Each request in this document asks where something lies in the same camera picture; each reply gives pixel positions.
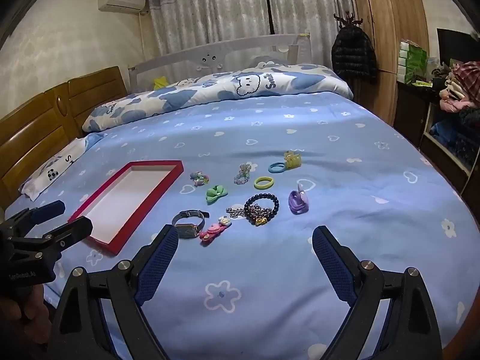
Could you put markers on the purple hair clip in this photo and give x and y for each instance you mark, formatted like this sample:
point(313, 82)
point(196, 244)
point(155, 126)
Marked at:
point(298, 200)

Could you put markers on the grey patterned curtain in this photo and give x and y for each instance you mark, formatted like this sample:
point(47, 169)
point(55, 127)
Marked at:
point(210, 11)
point(311, 15)

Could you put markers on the red shallow box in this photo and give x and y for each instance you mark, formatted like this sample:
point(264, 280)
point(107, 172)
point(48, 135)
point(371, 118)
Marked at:
point(112, 210)

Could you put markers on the pink cartoon hair clip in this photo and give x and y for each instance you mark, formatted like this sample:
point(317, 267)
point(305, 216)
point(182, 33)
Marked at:
point(212, 230)

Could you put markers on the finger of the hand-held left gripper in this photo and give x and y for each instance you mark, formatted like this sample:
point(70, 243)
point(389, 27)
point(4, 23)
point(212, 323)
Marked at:
point(73, 230)
point(48, 210)

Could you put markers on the white printed pillow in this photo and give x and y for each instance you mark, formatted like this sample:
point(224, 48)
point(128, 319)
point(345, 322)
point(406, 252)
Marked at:
point(56, 168)

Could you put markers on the yellow scrunchie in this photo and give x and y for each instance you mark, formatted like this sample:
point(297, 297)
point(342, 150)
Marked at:
point(292, 160)

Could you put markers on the dark cabinet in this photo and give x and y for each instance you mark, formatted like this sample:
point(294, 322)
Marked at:
point(412, 112)

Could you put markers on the antler coat rack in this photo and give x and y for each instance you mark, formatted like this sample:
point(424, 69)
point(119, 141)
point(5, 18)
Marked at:
point(347, 20)

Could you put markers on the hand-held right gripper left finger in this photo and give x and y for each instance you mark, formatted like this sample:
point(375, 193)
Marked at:
point(161, 255)

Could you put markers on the person's left hand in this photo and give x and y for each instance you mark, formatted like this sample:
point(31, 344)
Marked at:
point(22, 311)

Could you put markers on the wooden wardrobe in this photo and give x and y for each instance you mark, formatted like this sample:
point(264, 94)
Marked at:
point(390, 18)

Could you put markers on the blue cloud patterned pillow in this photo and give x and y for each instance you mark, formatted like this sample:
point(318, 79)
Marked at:
point(210, 90)

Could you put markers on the yellow-green soft toy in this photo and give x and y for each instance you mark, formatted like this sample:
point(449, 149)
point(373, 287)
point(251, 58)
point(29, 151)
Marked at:
point(161, 82)

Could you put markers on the white bed guard rail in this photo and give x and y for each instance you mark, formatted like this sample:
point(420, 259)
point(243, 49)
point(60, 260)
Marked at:
point(232, 54)

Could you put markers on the black television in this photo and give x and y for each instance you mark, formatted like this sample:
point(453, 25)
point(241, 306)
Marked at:
point(452, 45)

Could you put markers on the blue floral bed sheet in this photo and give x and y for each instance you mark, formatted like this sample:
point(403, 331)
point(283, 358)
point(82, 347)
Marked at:
point(300, 131)

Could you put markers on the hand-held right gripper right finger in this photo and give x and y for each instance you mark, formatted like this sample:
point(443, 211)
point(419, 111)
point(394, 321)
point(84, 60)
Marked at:
point(330, 258)

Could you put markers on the stack of tissue packs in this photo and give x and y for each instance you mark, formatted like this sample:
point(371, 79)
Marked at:
point(412, 62)

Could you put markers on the pile of clothes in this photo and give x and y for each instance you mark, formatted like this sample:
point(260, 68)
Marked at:
point(461, 86)

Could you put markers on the wooden headboard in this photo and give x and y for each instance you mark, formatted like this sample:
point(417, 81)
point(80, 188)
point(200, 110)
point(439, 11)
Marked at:
point(37, 127)

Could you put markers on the gold bangle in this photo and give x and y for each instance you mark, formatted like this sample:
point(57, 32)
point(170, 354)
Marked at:
point(187, 228)

